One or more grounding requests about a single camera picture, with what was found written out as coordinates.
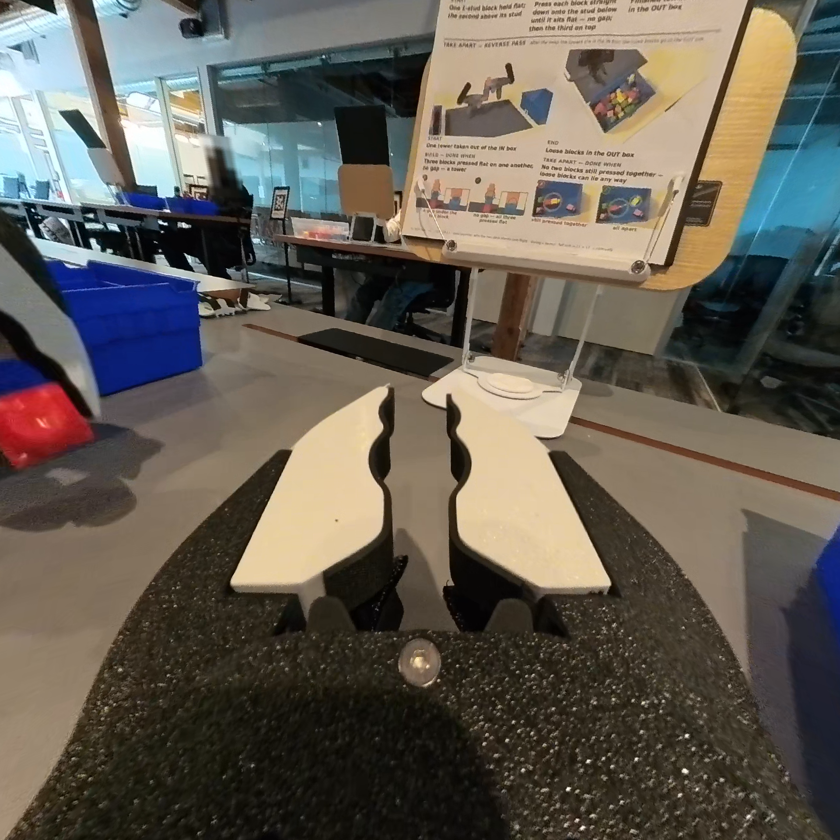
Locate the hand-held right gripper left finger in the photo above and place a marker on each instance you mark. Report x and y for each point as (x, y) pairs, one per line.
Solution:
(308, 499)

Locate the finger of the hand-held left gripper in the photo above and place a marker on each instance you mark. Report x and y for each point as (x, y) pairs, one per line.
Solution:
(46, 315)

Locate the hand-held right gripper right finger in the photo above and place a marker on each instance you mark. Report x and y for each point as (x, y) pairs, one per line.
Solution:
(525, 512)

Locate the blue plastic bin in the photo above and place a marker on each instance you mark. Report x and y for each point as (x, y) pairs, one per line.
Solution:
(830, 590)
(144, 341)

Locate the clear container with blocks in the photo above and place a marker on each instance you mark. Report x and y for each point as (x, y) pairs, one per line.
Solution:
(321, 231)

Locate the small blue bin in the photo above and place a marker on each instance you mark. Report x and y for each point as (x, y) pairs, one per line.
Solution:
(193, 206)
(141, 200)

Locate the black mat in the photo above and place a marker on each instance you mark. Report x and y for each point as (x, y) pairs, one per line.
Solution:
(374, 351)

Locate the wooden pillar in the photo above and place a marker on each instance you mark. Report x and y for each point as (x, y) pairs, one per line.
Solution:
(98, 85)
(518, 315)

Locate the white plastic parts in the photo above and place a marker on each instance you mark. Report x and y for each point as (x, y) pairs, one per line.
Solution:
(226, 307)

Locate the black-legged desk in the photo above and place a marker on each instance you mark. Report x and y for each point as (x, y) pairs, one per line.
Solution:
(315, 244)

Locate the black and white code sign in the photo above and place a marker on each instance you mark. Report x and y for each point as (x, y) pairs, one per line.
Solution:
(280, 203)

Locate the small silver stand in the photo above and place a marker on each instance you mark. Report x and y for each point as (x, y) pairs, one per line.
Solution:
(362, 229)

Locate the cardboard panel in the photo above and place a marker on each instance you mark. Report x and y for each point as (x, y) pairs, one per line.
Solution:
(365, 190)

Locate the black screen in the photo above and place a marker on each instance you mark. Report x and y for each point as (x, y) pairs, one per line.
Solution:
(361, 134)

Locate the printed instruction sheet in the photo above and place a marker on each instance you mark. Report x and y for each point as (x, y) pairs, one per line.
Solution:
(590, 98)

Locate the black ceiling camera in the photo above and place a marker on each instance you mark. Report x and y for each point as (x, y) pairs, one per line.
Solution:
(191, 27)

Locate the black wall sign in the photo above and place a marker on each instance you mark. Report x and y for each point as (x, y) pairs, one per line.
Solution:
(703, 203)

